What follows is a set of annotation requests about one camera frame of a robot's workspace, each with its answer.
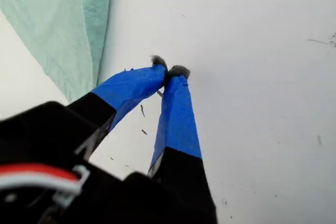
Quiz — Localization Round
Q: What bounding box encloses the green t-shirt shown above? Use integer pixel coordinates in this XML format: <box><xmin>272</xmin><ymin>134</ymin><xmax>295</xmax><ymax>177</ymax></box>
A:
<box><xmin>0</xmin><ymin>0</ymin><xmax>114</xmax><ymax>104</ymax></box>

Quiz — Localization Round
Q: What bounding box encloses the red white servo wire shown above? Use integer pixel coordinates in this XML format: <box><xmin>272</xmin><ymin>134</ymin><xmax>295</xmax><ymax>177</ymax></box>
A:
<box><xmin>0</xmin><ymin>163</ymin><xmax>90</xmax><ymax>209</ymax></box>

